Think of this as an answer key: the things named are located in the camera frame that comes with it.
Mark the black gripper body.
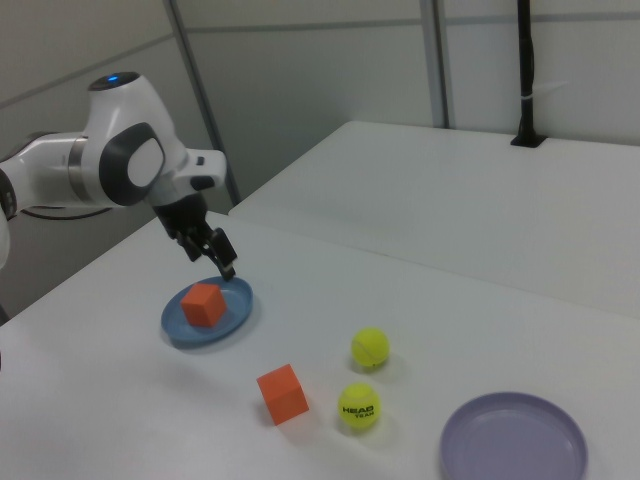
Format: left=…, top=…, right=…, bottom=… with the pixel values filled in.
left=152, top=192, right=216, bottom=246

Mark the orange cube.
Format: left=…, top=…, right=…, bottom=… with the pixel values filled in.
left=180, top=282, right=227, bottom=329
left=256, top=363, right=310, bottom=427

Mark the plain yellow tennis ball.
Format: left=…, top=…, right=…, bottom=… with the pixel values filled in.
left=350, top=326, right=390, bottom=369

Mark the tennis ball with black print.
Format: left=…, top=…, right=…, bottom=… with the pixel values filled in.
left=337, top=382, right=382, bottom=431

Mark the blue plate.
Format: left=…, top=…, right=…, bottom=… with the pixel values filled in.
left=160, top=277, right=255, bottom=349

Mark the purple plate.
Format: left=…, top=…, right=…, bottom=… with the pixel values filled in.
left=439, top=391, right=589, bottom=480

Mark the black stand pole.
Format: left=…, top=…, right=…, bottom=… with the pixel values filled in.
left=509, top=0, right=547, bottom=149

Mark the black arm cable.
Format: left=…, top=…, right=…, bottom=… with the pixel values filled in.
left=19, top=205, right=115, bottom=222

